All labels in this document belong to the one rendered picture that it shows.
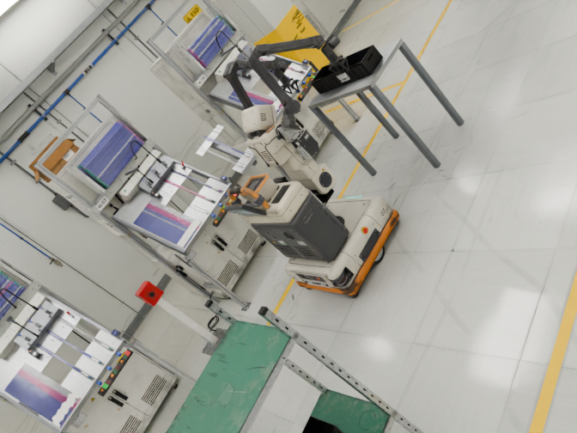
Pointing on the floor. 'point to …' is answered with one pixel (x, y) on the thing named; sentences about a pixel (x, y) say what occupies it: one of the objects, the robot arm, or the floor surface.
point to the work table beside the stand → (383, 103)
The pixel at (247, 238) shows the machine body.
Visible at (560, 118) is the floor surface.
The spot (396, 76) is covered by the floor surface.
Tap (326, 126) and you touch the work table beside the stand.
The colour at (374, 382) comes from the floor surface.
